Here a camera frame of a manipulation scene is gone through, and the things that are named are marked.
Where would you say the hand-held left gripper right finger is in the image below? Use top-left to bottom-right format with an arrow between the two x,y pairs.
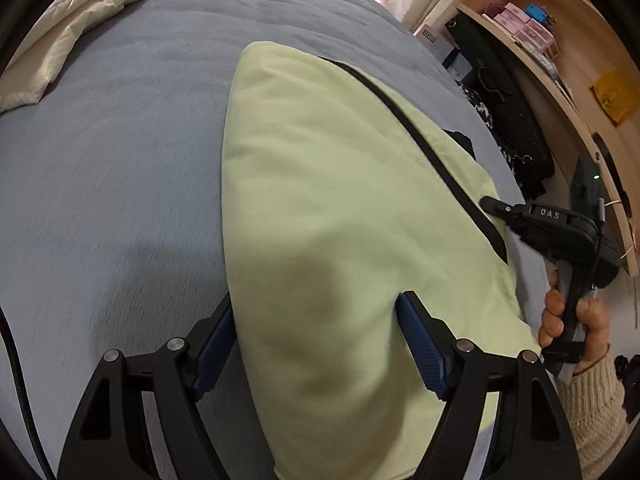
395,290 -> 583,480

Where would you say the person's right hand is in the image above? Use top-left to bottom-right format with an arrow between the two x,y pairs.
537,269 -> 613,376

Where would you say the yellow cloth bag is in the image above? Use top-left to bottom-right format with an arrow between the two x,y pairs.
590,69 -> 640,126

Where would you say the green and black hooded jacket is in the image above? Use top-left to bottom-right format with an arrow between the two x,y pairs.
220,41 -> 543,480

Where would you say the black flat device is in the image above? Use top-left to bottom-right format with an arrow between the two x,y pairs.
592,132 -> 626,196

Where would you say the black white patterned cloth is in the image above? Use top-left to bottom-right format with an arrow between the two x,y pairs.
457,82 -> 521,181

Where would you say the white cord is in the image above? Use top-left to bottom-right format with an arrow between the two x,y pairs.
602,199 -> 640,261

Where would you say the black cable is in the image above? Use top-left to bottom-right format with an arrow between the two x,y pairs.
0,305 -> 56,480

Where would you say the grey-blue bed blanket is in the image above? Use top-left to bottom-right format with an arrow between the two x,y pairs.
0,0 -> 551,480

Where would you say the stack of papers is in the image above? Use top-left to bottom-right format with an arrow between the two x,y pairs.
540,55 -> 576,106

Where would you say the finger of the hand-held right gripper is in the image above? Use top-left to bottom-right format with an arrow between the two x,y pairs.
479,196 -> 526,226

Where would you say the stack of pink boxes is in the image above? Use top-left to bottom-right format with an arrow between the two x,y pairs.
482,1 -> 557,61

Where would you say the black bag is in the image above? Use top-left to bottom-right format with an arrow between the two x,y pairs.
445,10 -> 556,198

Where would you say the white printed box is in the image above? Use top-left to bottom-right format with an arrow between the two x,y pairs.
414,22 -> 453,58

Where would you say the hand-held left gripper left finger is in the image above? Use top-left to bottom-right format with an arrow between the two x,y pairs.
56,296 -> 236,480

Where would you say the cream puffer jacket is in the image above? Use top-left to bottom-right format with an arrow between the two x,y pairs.
0,0 -> 153,113

